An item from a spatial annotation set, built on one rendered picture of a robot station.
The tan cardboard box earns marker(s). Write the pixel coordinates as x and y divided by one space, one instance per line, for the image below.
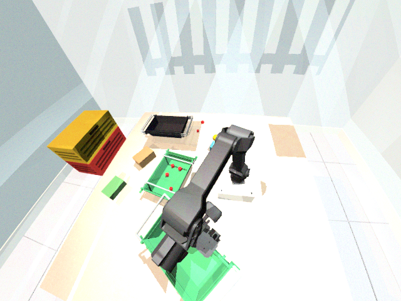
144 156

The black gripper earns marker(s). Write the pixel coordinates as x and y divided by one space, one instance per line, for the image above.
214 214

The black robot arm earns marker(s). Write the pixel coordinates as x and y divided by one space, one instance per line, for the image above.
183 212

